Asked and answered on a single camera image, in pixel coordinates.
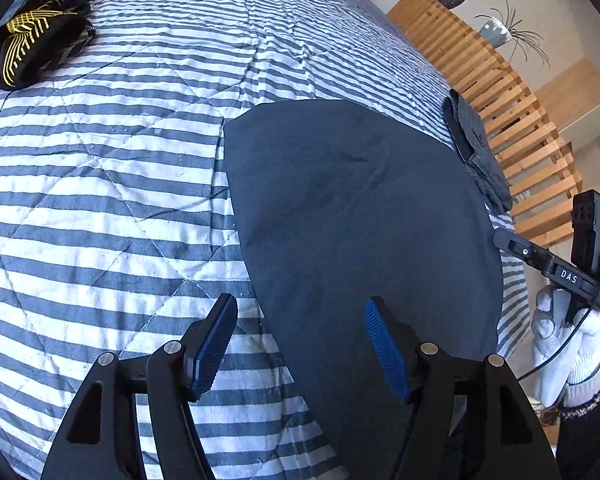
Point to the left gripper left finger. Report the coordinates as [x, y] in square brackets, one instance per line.
[99, 437]

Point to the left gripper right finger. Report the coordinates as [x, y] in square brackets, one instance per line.
[470, 419]

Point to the dark blue drawstring pants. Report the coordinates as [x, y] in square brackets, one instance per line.
[335, 204]

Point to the dark patterned forearm sleeve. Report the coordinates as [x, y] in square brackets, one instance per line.
[578, 446]

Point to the white gloved right hand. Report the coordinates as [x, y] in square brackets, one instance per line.
[563, 354]

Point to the wooden wardrobe panel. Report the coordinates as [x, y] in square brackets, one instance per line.
[571, 94]

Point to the grey houndstooth folded pants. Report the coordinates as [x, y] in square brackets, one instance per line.
[469, 137]

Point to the blue white striped bed quilt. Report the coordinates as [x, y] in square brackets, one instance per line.
[116, 226]

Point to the potted spider plant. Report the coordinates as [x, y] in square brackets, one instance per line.
[501, 27]

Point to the black yellow patterned garment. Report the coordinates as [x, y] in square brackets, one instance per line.
[41, 37]

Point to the black camera box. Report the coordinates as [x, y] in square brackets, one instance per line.
[585, 221]

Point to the wooden slatted bed rail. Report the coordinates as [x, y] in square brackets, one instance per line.
[538, 165]

